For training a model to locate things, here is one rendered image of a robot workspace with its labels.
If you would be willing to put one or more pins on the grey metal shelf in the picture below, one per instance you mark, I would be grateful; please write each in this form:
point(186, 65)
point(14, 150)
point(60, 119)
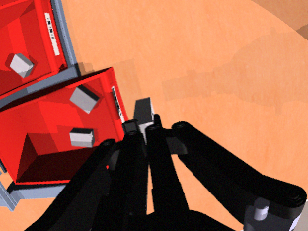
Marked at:
point(11, 196)

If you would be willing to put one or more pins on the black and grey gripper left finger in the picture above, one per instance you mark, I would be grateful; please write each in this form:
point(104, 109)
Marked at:
point(115, 192)

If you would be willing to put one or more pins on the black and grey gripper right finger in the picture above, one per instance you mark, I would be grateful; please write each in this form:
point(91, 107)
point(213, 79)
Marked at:
point(260, 202)

